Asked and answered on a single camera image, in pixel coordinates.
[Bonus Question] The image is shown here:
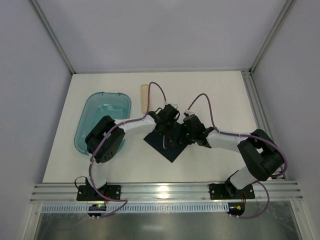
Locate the iridescent fork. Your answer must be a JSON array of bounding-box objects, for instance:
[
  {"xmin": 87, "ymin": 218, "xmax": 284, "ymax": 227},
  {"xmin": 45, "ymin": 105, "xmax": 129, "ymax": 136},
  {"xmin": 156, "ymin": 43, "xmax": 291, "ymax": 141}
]
[{"xmin": 167, "ymin": 135, "xmax": 175, "ymax": 147}]

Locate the black paper napkin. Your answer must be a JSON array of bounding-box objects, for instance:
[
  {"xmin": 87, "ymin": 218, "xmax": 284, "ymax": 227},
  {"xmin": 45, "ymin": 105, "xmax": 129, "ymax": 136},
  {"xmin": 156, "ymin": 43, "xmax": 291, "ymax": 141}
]
[{"xmin": 143, "ymin": 123, "xmax": 188, "ymax": 163}]

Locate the beige cutlery case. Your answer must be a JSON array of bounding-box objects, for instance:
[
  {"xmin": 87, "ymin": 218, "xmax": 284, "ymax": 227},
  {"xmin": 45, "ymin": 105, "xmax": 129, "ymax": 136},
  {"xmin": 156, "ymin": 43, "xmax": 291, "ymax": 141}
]
[{"xmin": 140, "ymin": 84, "xmax": 149, "ymax": 114}]

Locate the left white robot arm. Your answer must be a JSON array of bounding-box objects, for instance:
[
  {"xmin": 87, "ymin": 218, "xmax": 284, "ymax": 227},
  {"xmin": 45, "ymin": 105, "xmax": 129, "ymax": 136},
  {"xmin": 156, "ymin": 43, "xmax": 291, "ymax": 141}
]
[{"xmin": 85, "ymin": 104, "xmax": 180, "ymax": 190}]

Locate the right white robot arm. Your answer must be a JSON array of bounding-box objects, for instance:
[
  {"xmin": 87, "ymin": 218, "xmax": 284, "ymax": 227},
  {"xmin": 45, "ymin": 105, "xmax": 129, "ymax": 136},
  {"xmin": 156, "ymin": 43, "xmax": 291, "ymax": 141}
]
[{"xmin": 180, "ymin": 113, "xmax": 287, "ymax": 199}]

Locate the teal plastic basin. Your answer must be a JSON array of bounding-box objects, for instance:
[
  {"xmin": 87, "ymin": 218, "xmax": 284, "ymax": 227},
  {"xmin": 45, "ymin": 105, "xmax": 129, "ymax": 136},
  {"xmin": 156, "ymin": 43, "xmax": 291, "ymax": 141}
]
[{"xmin": 73, "ymin": 92, "xmax": 132, "ymax": 155}]

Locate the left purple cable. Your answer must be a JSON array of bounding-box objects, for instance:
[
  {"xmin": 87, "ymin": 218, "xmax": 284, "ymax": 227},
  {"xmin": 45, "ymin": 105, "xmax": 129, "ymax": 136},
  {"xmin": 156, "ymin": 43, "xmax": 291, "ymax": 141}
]
[{"xmin": 87, "ymin": 81, "xmax": 171, "ymax": 218}]

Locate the purple cable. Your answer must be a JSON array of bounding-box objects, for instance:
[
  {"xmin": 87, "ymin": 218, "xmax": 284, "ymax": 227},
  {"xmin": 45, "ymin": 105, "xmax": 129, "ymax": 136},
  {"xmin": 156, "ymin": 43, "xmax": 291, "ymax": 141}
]
[
  {"xmin": 87, "ymin": 81, "xmax": 171, "ymax": 218},
  {"xmin": 186, "ymin": 93, "xmax": 289, "ymax": 220}
]

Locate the aluminium front rail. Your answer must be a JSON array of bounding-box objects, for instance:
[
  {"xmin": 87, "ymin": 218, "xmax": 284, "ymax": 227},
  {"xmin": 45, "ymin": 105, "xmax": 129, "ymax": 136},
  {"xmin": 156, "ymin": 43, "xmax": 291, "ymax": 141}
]
[{"xmin": 30, "ymin": 180, "xmax": 303, "ymax": 204}]

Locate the aluminium rail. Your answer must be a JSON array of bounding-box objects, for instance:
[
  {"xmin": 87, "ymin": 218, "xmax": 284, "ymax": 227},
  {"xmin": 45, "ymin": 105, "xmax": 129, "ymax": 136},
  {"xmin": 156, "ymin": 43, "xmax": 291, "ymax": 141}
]
[
  {"xmin": 30, "ymin": 180, "xmax": 303, "ymax": 204},
  {"xmin": 241, "ymin": 69, "xmax": 287, "ymax": 181}
]

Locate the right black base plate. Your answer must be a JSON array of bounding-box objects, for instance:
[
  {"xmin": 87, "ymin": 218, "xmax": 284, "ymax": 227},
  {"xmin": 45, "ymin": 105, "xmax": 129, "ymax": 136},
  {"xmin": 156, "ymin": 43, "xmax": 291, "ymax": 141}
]
[{"xmin": 208, "ymin": 183, "xmax": 255, "ymax": 200}]

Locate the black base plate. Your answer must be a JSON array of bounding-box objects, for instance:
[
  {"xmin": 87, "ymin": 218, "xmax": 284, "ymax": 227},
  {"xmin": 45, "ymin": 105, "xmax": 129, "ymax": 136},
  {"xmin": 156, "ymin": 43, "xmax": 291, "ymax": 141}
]
[
  {"xmin": 208, "ymin": 183, "xmax": 255, "ymax": 200},
  {"xmin": 76, "ymin": 183, "xmax": 122, "ymax": 202}
]

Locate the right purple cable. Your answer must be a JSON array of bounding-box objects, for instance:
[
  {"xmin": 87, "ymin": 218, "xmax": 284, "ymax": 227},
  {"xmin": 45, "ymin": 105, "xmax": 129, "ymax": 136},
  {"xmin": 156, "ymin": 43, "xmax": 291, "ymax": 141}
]
[{"xmin": 186, "ymin": 93, "xmax": 289, "ymax": 220}]

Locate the right side aluminium rail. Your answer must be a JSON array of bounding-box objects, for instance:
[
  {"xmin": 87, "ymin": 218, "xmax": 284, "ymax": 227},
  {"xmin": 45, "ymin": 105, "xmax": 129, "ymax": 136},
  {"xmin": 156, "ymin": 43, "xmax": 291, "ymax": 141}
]
[{"xmin": 241, "ymin": 69, "xmax": 287, "ymax": 181}]

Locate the white slotted cable duct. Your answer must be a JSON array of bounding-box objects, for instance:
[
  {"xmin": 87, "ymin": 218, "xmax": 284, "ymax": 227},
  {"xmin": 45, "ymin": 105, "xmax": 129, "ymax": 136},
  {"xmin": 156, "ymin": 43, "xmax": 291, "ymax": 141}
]
[{"xmin": 41, "ymin": 202, "xmax": 229, "ymax": 214}]

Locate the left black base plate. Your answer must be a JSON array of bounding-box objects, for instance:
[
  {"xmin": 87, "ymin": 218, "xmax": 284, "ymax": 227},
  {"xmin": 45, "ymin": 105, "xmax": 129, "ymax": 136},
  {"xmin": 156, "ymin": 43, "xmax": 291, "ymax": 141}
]
[{"xmin": 76, "ymin": 183, "xmax": 122, "ymax": 202}]

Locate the right aluminium frame post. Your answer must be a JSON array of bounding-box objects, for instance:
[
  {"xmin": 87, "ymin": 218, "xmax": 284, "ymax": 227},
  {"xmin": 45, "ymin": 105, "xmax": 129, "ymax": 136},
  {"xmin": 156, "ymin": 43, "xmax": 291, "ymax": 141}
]
[{"xmin": 249, "ymin": 0, "xmax": 297, "ymax": 75}]

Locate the aluminium frame post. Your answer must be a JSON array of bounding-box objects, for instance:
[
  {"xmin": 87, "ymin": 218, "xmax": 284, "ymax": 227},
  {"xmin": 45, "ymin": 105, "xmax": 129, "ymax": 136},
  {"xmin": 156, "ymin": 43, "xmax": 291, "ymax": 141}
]
[
  {"xmin": 28, "ymin": 0, "xmax": 76, "ymax": 75},
  {"xmin": 249, "ymin": 0, "xmax": 297, "ymax": 75}
]

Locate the left aluminium frame post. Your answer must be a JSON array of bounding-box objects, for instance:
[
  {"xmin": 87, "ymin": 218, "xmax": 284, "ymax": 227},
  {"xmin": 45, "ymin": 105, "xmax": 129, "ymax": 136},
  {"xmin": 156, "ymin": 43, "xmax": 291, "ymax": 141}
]
[{"xmin": 28, "ymin": 0, "xmax": 76, "ymax": 75}]

